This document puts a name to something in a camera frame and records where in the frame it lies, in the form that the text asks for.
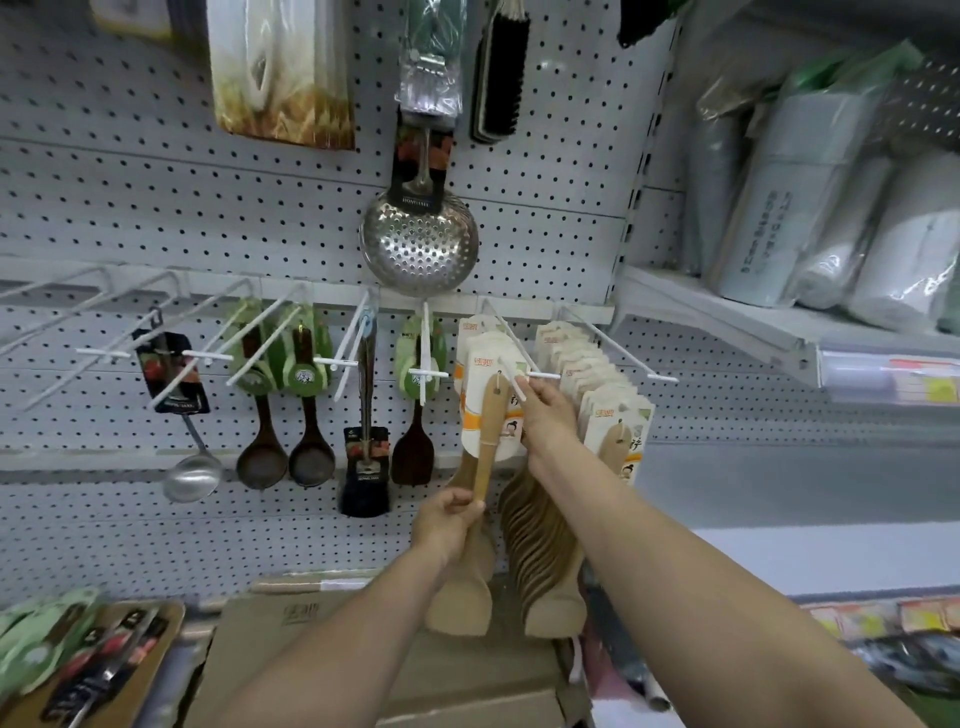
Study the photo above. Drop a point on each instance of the person's left hand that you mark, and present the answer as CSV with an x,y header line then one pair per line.
x,y
446,525

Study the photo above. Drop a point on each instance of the person's right hand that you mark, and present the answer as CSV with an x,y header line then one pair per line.
x,y
551,431

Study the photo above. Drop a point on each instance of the dark wooden spatula green card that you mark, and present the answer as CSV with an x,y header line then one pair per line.
x,y
412,461

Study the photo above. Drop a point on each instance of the wooden spatulas bunch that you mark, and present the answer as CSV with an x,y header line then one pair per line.
x,y
555,600

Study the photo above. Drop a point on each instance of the small steel ladle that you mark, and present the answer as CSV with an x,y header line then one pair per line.
x,y
193,480

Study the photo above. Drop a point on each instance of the bundle of carded steel utensils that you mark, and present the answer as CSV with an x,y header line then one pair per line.
x,y
105,660

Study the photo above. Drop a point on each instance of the row of dark spoons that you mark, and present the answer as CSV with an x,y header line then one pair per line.
x,y
37,645

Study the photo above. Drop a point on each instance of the person's right forearm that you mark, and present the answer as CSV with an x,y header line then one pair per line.
x,y
712,615

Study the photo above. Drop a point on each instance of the person's left forearm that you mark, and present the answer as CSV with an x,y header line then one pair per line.
x,y
337,652

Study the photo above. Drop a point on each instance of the grey store shelf unit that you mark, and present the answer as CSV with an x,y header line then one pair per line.
x,y
787,555

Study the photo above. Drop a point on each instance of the flat cardboard box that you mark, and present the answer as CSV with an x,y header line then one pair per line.
x,y
300,637

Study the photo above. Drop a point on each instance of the pink plastic basin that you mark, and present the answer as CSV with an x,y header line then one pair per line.
x,y
600,675

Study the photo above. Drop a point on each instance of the large steel skimmer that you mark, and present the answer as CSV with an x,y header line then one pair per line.
x,y
420,247

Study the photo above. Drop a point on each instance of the slim grey cup pack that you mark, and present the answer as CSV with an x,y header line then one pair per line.
x,y
712,187

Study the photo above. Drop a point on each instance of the slim white roll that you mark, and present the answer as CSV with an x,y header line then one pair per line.
x,y
832,262

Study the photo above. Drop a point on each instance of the row of red yellow labels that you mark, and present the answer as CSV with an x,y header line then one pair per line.
x,y
870,619

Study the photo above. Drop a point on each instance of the clear pack green insert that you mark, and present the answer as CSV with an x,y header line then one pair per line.
x,y
431,60

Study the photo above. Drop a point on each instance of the thick white roll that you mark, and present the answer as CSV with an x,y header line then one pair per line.
x,y
907,262

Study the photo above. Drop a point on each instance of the row of green beige packs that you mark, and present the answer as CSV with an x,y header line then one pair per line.
x,y
951,300

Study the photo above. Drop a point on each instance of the black orange tool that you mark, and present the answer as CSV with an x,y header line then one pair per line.
x,y
645,19

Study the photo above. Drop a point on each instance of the assorted packaged goods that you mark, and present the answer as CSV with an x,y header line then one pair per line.
x,y
915,667

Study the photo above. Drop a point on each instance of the white knife in package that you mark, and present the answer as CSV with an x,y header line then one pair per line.
x,y
277,75

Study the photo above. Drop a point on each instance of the pale boxed pack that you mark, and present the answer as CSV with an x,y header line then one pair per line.
x,y
131,15

